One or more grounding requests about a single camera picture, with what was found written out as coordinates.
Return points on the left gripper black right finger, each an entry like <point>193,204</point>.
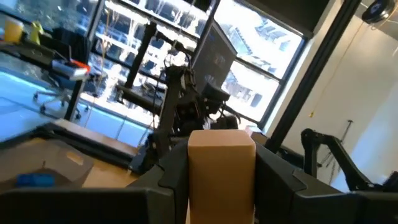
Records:
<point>273,186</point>

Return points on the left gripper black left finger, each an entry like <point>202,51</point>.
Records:
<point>174,186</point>

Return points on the plain wooden block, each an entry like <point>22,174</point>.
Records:
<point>220,174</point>

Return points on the blue toy brick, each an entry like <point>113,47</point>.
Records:
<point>35,180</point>

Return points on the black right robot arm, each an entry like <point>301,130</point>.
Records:
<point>171,118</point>

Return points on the black jointed arm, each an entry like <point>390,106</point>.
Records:
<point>342,155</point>

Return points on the black framed computer monitor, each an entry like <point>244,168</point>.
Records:
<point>214,56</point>

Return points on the thin black tripod stand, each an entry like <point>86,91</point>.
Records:
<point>337,146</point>

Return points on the red flat tray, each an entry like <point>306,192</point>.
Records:
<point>81,66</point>

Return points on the black window blind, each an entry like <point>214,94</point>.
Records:
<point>289,12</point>

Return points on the dark grey translucent bin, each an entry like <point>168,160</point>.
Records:
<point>37,152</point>

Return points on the black office chair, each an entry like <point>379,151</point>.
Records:
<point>68,43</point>

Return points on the dark office desk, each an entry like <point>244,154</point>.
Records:
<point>31,54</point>

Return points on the yellow green bottle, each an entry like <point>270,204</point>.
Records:
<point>36,31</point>

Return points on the yellow container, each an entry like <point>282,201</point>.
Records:
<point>14,29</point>

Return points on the black aluminium rig frame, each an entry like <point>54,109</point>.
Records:
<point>311,77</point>

